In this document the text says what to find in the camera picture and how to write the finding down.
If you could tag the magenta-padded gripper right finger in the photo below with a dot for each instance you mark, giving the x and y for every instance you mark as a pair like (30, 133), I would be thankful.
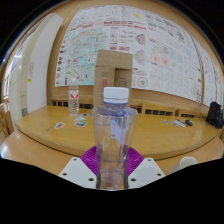
(146, 171)

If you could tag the wooden chair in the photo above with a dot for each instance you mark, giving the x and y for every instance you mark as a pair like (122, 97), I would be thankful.
(5, 121)

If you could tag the clear plastic water bottle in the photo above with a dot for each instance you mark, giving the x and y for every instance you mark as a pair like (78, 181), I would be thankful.
(113, 133)

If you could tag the white marker pen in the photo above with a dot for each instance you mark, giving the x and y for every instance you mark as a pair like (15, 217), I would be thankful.
(179, 123)

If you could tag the large wall poster with map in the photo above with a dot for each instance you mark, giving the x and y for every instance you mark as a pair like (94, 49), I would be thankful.
(150, 50)

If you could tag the brown cardboard box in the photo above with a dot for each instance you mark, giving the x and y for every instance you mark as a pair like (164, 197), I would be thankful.
(111, 65)

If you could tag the small black device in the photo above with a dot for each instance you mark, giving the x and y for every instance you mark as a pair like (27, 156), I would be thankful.
(189, 122)

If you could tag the red-labelled water bottle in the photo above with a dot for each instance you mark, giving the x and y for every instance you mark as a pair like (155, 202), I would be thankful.
(73, 100)

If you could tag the white ceramic mug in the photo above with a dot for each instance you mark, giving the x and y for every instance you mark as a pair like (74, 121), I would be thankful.
(186, 163)

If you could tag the black bag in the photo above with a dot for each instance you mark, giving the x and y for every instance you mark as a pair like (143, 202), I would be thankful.
(215, 115)

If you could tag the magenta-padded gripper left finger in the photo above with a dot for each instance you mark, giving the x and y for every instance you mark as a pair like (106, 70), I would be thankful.
(77, 170)

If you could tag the white wall poster with diagrams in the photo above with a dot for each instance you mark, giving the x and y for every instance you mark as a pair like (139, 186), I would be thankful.
(211, 76)

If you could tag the small printed card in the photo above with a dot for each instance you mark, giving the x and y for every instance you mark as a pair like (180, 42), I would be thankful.
(80, 118)
(59, 125)
(80, 123)

